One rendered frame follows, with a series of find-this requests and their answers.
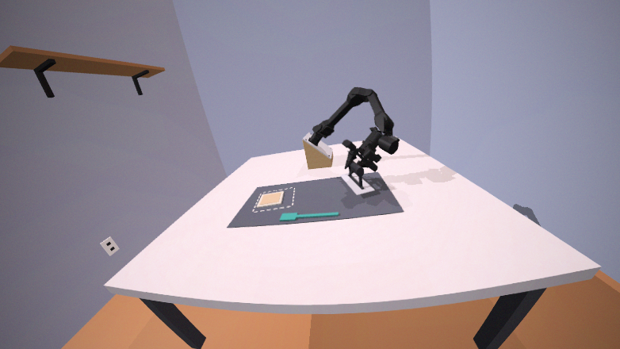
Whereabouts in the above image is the cream square tile with dark blue center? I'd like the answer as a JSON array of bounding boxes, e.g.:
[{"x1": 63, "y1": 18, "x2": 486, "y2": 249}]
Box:
[{"x1": 256, "y1": 191, "x2": 284, "y2": 208}]

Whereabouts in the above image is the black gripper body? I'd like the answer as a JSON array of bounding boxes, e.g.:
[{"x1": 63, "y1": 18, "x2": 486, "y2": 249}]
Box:
[{"x1": 342, "y1": 139, "x2": 378, "y2": 172}]

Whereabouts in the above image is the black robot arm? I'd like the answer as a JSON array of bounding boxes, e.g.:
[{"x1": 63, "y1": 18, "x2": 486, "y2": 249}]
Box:
[{"x1": 308, "y1": 87, "x2": 400, "y2": 163}]

